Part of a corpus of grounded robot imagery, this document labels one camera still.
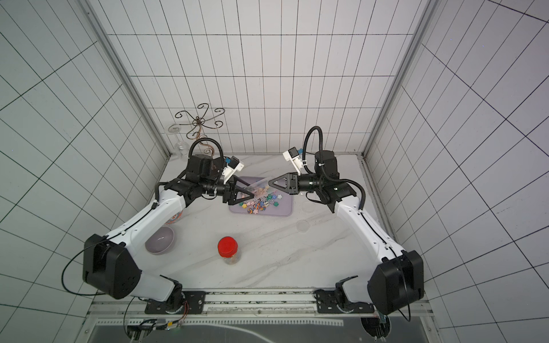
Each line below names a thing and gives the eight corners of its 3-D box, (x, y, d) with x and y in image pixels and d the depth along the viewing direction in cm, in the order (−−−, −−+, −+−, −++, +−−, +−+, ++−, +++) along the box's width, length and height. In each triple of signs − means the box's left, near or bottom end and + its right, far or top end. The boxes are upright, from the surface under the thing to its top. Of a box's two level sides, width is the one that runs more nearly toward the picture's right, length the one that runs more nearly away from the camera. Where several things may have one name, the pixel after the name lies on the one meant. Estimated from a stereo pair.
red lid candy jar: (222, 264, 83) (215, 254, 73) (225, 247, 87) (218, 236, 78) (239, 264, 83) (235, 254, 73) (241, 247, 87) (237, 236, 78)
